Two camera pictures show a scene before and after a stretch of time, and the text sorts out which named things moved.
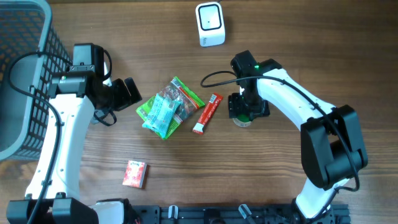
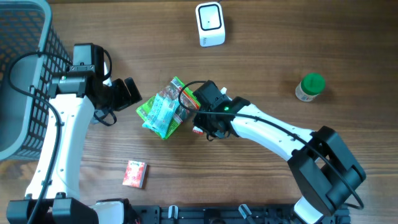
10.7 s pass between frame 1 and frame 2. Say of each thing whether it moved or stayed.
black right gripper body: moved
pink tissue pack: stayed
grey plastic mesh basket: stayed
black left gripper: stayed
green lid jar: moved
